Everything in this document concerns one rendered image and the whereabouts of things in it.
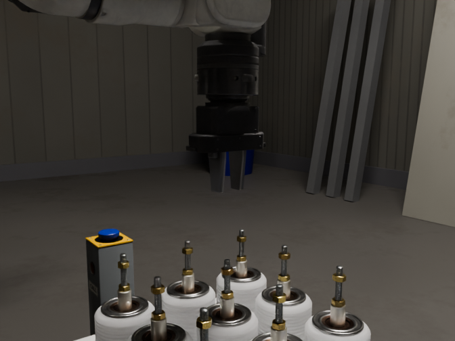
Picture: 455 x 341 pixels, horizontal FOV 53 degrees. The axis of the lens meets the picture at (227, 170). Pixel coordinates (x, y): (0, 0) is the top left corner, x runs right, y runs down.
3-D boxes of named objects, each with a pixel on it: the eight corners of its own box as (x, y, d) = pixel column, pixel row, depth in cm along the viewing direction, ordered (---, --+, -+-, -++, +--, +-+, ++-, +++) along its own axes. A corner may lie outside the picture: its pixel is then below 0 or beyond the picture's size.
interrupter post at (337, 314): (326, 323, 69) (326, 302, 69) (340, 320, 70) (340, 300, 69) (334, 330, 67) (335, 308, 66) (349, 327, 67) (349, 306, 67)
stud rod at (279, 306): (284, 338, 61) (284, 285, 60) (279, 341, 61) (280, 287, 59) (277, 335, 62) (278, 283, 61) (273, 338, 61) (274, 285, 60)
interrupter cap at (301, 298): (299, 287, 82) (299, 284, 82) (311, 306, 74) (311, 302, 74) (257, 289, 81) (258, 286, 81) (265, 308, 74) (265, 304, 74)
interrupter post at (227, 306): (225, 312, 73) (225, 292, 72) (237, 315, 71) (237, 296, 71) (216, 318, 71) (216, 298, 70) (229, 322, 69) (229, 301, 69)
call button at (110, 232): (103, 245, 86) (102, 235, 86) (95, 240, 89) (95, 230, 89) (122, 241, 89) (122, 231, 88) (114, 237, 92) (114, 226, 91)
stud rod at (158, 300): (158, 331, 63) (157, 279, 62) (153, 329, 64) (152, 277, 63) (163, 327, 64) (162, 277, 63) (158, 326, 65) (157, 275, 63)
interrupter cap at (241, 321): (220, 302, 76) (220, 298, 76) (260, 313, 72) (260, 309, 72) (193, 320, 70) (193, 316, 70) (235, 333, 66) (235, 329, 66)
